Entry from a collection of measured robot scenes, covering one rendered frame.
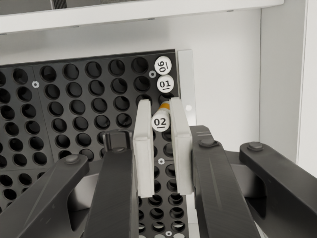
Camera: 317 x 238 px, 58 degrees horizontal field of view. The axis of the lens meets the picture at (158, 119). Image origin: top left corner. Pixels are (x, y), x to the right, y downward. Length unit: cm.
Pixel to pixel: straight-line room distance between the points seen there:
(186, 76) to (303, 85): 11
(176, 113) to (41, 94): 13
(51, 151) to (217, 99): 16
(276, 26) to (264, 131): 10
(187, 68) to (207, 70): 2
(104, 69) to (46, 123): 7
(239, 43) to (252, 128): 9
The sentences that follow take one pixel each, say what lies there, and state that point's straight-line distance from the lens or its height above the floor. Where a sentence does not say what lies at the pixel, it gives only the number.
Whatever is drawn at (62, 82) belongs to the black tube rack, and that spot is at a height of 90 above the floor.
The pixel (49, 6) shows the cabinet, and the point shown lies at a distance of 64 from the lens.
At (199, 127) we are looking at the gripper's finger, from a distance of 16.
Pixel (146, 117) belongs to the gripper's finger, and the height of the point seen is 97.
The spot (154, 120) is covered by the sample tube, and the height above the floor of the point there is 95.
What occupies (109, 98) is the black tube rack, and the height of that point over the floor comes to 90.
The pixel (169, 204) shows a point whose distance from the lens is 26.
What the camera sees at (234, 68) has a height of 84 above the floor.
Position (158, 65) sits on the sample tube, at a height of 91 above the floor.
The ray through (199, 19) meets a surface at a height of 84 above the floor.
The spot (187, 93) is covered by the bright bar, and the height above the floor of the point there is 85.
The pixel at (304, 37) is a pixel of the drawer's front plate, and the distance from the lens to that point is 21.
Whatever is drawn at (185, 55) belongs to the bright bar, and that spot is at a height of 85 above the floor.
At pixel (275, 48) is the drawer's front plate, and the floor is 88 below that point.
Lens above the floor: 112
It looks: 72 degrees down
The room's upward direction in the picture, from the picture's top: 171 degrees counter-clockwise
